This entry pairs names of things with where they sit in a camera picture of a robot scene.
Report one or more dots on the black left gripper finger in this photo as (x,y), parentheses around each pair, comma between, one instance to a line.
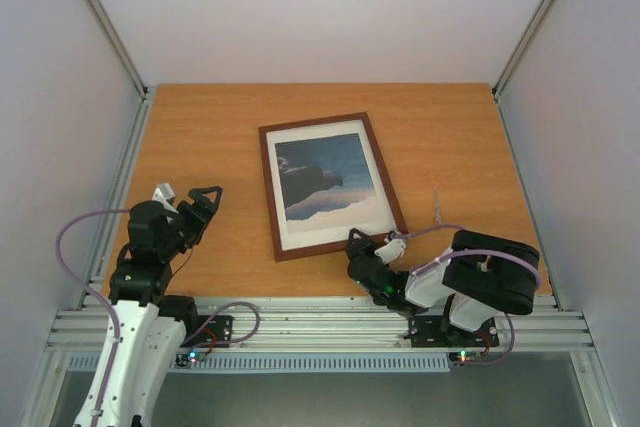
(209,212)
(207,196)

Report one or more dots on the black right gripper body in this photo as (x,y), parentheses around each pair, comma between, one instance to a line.
(360,254)

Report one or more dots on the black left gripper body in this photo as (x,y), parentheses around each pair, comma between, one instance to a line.
(186,235)

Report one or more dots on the brown wooden picture frame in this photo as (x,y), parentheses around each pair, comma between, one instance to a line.
(270,197)

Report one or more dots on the clear handle screwdriver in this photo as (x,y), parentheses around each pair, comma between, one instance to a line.
(437,207)

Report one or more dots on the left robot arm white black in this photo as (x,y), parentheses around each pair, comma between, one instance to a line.
(146,325)

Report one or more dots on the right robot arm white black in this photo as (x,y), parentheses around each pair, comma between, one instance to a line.
(452,300)

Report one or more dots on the landscape photo with white mat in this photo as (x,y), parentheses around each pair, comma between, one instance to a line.
(330,182)

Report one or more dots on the right small circuit board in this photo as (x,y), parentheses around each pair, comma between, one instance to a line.
(467,357)

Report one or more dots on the small circuit board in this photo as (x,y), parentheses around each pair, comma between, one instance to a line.
(189,359)
(467,357)

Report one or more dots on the left small circuit board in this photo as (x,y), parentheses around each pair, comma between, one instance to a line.
(189,359)

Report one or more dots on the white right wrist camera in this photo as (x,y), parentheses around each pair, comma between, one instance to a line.
(393,247)

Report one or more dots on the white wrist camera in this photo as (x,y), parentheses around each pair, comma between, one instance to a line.
(164,194)
(393,247)

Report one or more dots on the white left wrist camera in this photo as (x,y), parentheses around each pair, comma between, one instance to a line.
(164,194)

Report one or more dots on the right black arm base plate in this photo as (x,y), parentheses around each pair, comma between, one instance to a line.
(430,332)

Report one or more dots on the aluminium rail base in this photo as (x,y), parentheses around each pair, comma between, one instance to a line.
(333,324)

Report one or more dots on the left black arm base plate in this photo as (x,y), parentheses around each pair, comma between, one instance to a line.
(218,332)

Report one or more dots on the grey slotted cable duct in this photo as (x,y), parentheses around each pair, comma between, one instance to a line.
(269,363)

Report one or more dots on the left aluminium corner post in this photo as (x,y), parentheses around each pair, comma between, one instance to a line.
(106,25)

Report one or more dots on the aluminium corner post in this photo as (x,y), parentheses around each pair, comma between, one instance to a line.
(106,25)
(533,26)

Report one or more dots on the right aluminium corner post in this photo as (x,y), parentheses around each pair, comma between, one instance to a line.
(533,26)

